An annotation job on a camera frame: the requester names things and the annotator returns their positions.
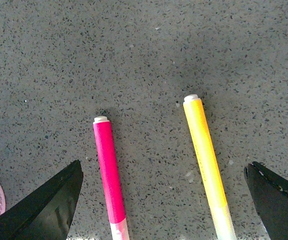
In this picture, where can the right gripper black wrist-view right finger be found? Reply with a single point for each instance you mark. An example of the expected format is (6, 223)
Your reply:
(269, 192)

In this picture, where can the pink highlighter pen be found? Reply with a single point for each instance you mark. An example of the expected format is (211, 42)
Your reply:
(110, 178)

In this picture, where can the yellow highlighter pen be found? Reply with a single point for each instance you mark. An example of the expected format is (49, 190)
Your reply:
(208, 165)

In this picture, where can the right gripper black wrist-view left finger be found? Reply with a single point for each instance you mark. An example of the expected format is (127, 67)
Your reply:
(46, 213)

